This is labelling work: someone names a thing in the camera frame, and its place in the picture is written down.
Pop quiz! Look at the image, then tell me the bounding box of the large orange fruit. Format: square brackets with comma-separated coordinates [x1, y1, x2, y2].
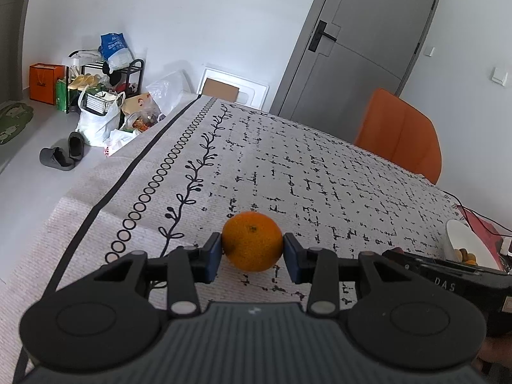
[221, 212, 284, 272]

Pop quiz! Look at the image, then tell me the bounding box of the white ceramic bowl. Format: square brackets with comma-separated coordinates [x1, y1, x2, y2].
[444, 219, 502, 270]

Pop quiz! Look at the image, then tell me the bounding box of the patterned white tablecloth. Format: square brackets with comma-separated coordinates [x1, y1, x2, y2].
[1, 97, 460, 383]

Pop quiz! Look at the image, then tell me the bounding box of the dark grey slipper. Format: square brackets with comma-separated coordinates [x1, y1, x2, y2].
[68, 132, 85, 161]
[39, 147, 76, 171]

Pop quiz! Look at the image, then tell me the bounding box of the orange chair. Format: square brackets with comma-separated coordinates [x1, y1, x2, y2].
[355, 88, 442, 185]

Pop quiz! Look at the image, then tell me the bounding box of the white shopping bag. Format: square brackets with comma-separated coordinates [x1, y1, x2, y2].
[76, 86, 126, 148]

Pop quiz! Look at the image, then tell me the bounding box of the brown paper bag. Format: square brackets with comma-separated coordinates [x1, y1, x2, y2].
[122, 93, 161, 132]

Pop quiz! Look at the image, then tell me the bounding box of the green floor mat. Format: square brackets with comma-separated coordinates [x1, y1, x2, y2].
[0, 102, 34, 145]

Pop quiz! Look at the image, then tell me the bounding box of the green box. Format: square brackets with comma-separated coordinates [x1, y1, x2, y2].
[56, 79, 68, 114]

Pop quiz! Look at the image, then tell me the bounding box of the black metal shelf rack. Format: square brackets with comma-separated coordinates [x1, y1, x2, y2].
[63, 50, 145, 113]

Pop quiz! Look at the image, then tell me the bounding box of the orange paper bag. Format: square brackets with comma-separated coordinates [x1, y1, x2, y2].
[28, 63, 65, 105]

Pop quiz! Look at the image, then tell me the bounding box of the white framed board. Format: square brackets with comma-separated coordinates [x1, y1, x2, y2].
[197, 67, 269, 110]

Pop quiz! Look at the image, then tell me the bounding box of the blue white plastic bag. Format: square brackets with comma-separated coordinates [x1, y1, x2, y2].
[99, 33, 134, 72]

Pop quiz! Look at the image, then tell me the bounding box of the grey door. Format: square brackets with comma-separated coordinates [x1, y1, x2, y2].
[270, 0, 438, 142]

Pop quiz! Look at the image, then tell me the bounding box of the black cable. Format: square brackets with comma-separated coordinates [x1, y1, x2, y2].
[442, 189, 512, 244]

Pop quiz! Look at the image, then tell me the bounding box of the white wall switch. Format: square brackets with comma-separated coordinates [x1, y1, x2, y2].
[491, 67, 508, 87]

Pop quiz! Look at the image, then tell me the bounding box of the black door handle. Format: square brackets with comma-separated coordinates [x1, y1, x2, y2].
[308, 20, 337, 52]

